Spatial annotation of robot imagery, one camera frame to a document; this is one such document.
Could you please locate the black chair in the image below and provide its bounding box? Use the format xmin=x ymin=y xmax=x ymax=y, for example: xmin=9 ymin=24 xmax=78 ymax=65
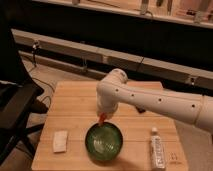
xmin=0 ymin=83 xmax=48 ymax=166

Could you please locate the clear plastic bottle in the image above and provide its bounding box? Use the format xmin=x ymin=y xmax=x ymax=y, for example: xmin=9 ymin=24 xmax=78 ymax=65
xmin=150 ymin=127 xmax=166 ymax=171

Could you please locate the dark brown object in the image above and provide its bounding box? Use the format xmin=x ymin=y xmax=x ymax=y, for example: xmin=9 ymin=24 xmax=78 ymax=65
xmin=135 ymin=107 xmax=146 ymax=114

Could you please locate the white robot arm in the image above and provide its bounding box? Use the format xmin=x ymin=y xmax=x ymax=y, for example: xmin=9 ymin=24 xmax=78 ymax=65
xmin=96 ymin=68 xmax=213 ymax=134

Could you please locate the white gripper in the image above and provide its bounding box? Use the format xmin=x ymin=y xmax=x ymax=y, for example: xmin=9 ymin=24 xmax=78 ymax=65
xmin=97 ymin=103 xmax=118 ymax=118

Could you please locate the white sponge block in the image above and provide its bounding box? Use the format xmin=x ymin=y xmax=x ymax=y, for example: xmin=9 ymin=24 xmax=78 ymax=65
xmin=53 ymin=131 xmax=68 ymax=153

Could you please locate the green ceramic bowl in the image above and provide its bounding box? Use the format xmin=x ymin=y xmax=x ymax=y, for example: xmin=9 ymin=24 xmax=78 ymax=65
xmin=85 ymin=122 xmax=123 ymax=162

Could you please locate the black floor cable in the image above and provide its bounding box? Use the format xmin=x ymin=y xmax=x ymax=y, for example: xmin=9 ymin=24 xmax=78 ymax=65
xmin=20 ymin=54 xmax=56 ymax=108

